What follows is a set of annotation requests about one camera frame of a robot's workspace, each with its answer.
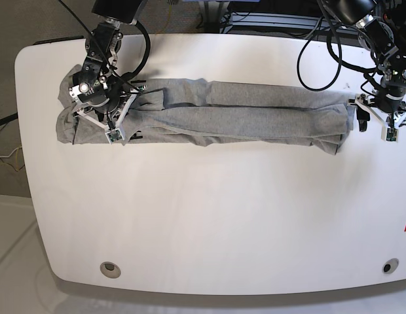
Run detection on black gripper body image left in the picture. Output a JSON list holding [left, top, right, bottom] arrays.
[[90, 90, 130, 120]]

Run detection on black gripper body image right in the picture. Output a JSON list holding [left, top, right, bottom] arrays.
[[375, 88, 406, 113]]

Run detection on grey T-shirt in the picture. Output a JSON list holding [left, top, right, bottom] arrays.
[[55, 63, 356, 156]]

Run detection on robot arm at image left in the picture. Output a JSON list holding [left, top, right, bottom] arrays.
[[72, 0, 151, 122]]

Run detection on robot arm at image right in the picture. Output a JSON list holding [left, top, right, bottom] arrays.
[[318, 1, 406, 138]]

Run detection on black looped cable left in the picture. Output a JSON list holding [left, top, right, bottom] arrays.
[[117, 19, 151, 81]]

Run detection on black looped cable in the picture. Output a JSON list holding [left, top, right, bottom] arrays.
[[296, 12, 384, 92], [117, 19, 151, 81]]

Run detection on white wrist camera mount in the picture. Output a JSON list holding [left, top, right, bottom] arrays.
[[69, 81, 147, 144], [347, 94, 406, 143]]

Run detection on black looped cable right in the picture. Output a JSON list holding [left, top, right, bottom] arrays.
[[296, 12, 384, 92]]

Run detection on white and yellow floor cables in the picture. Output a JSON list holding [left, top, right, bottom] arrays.
[[0, 146, 24, 173]]

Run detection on aluminium extrusion frame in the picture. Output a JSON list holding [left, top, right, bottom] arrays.
[[219, 11, 367, 37]]

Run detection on grey table cable grommet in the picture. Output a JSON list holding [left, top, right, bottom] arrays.
[[382, 258, 399, 275]]

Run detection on beige table cable grommet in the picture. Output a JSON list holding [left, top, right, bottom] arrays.
[[100, 262, 121, 279]]

